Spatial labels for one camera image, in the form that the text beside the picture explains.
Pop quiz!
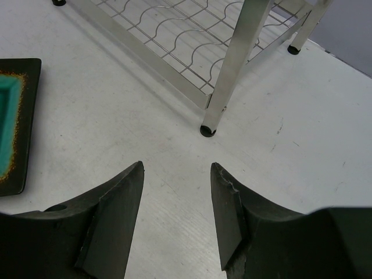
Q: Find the stainless steel dish rack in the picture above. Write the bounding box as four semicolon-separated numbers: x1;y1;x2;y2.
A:
51;0;335;138

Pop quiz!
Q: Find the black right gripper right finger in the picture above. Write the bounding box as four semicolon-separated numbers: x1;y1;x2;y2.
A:
210;163;371;278

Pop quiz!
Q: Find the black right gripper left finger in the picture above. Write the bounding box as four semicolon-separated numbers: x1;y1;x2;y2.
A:
1;162;145;278

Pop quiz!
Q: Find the square black teal plate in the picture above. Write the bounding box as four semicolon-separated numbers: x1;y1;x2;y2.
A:
1;58;42;196

